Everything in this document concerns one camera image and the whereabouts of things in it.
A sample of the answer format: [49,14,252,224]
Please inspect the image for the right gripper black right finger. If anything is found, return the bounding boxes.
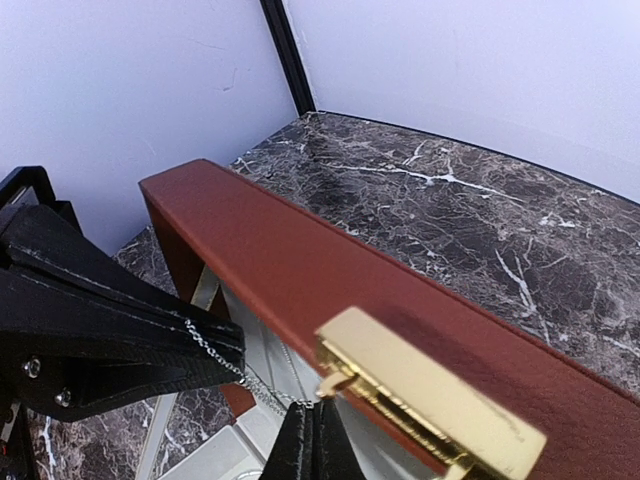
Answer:
[312,399,365,480]

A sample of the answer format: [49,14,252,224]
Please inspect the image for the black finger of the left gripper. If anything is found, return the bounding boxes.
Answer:
[1,205,244,345]
[0,272,247,424]

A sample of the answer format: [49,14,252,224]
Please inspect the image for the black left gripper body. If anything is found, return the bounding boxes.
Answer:
[1,166,83,423]

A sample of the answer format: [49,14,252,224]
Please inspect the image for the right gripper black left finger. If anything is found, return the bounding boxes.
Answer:
[262,404,314,480]

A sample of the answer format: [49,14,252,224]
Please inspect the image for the thin silver chain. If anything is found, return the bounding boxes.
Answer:
[184,318,314,414]

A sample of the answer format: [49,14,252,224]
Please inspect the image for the brown wooden jewelry box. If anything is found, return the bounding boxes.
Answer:
[140,160,639,479]

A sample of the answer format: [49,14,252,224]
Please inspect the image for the black left frame post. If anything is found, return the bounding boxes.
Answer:
[260,0,316,116]

